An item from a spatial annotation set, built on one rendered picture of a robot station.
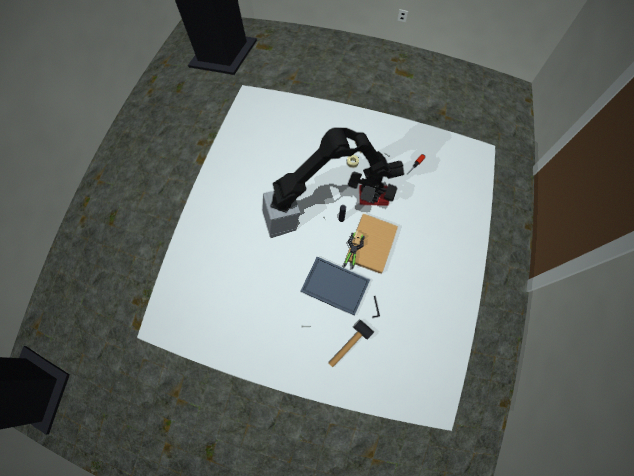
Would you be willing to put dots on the red-handled screwdriver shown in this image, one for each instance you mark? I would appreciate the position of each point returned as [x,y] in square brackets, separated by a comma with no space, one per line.
[418,161]

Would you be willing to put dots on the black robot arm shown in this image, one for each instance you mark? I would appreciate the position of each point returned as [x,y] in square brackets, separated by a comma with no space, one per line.
[334,145]

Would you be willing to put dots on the black spring clamp with green grips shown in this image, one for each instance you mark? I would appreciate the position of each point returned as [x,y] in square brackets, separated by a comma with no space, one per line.
[353,249]

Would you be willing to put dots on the wooden-handled mallet with black head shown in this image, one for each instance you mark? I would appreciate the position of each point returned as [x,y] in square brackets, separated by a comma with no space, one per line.
[363,330]

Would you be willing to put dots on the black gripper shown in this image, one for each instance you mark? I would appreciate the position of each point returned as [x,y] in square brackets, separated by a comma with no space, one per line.
[355,179]

